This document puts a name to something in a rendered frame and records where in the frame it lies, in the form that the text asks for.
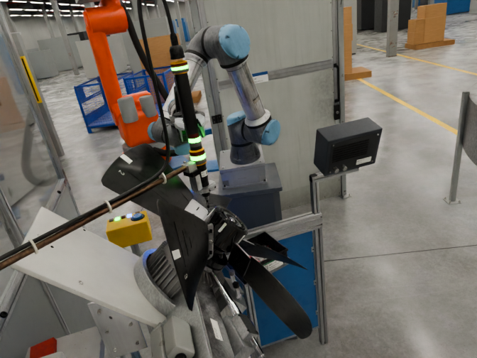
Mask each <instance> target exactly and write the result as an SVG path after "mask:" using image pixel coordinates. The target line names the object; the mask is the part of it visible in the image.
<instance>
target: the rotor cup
mask: <svg viewBox="0 0 477 358"><path fill-rule="evenodd" d="M230 217H232V218H233V219H234V221H235V222H232V221H231V220H230V219H229V218H230ZM204 221H205V222H206V223H207V224H211V223H212V224H213V226H214V247H213V256H212V258H210V259H208V260H207V265H209V266H211V267H213V268H215V269H224V267H225V266H226V265H227V264H228V260H227V257H226V254H225V252H226V253H231V250H232V247H233V245H234V242H235V243H238V242H239V241H240V239H241V238H242V237H243V236H246V235H247V234H248V229H247V227H246V225H245V224H244V223H243V222H242V221H241V220H240V219H239V218H238V217H237V216H236V215H235V214H234V213H233V212H231V211H230V210H228V209H226V208H225V207H222V206H216V207H215V208H214V210H213V211H212V213H211V214H210V215H209V216H208V217H207V218H206V219H205V220H204ZM224 223H226V226H225V227H224V228H223V229H222V230H221V232H218V230H219V229H220V228H221V227H222V225H223V224H224ZM243 239H244V238H243ZM243 239H242V240H243ZM242 240H241V241H242ZM238 244H240V242H239V243H238Z"/></svg>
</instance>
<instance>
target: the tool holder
mask: <svg viewBox="0 0 477 358"><path fill-rule="evenodd" d="M188 162H189V161H188ZM188 162H186V163H183V164H182V165H181V166H182V167H183V166H186V167H187V170H185V171H184V172H183V173H184V175H185V176H188V177H189V179H190V185H191V189H192V190H193V192H195V193H197V194H204V193H208V192H211V191H213V190H214V189H215V188H216V183H215V182H214V181H213V180H209V185H208V186H206V187H202V182H201V179H200V175H199V174H200V169H198V168H197V165H196V163H195V162H193V163H191V164H187V163H188Z"/></svg>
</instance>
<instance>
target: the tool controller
mask: <svg viewBox="0 0 477 358"><path fill-rule="evenodd" d="M382 130H383V128H382V127H380V126H379V125H378V124H376V123H375V122H374V121H373V120H372V119H370V118H369V117H366V118H362V119H357V120H353V121H348V122H345V123H341V124H336V125H332V126H327V127H324V128H320V129H317V132H316V141H315V150H314V164H315V165H316V167H317V168H318V169H319V170H320V172H321V173H322V174H323V175H324V176H328V175H333V174H336V173H341V172H344V171H347V170H352V169H354V168H360V167H363V166H367V165H370V164H374V163H375V160H376V156H377V152H378V147H379V143H380V138H381V134H382Z"/></svg>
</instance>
